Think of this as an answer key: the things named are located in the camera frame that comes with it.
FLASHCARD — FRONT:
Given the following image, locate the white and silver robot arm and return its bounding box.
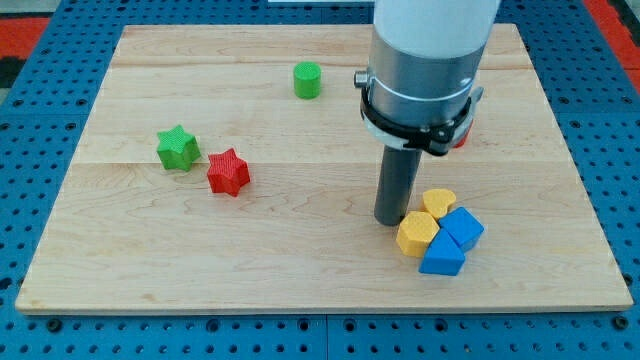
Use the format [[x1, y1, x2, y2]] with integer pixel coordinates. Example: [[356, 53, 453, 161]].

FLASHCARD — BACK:
[[354, 0, 500, 156]]

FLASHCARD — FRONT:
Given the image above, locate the red star block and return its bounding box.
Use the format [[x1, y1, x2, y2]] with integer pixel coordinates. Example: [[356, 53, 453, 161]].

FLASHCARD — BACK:
[[207, 148, 251, 197]]

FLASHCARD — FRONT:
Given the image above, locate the green star block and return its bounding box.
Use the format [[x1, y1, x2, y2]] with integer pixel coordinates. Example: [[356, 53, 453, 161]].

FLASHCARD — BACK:
[[156, 125, 201, 172]]

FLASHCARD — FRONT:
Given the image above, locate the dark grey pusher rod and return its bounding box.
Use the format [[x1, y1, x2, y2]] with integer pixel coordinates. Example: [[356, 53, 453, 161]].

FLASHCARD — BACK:
[[374, 146, 421, 226]]

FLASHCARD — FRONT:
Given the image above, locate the wooden board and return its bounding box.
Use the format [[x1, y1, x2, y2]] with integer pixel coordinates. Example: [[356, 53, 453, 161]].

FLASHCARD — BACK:
[[15, 24, 633, 315]]

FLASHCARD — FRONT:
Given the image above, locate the green cylinder block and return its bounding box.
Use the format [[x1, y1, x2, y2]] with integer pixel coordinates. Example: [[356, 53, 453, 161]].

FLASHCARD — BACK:
[[293, 61, 322, 99]]

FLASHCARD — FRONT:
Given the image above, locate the yellow hexagon block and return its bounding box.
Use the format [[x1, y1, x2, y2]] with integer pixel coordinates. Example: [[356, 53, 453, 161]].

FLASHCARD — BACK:
[[396, 211, 440, 258]]

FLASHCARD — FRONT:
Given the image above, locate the yellow heart block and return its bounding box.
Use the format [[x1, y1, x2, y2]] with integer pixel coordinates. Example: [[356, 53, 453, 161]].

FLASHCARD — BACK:
[[422, 188, 457, 220]]

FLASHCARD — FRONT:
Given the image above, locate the blue triangle block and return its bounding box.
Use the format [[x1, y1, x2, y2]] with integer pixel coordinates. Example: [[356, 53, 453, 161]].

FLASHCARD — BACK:
[[418, 230, 466, 276]]

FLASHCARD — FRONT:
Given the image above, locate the blue cube block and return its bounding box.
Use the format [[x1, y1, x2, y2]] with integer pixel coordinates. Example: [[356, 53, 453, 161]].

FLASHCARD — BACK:
[[438, 207, 485, 252]]

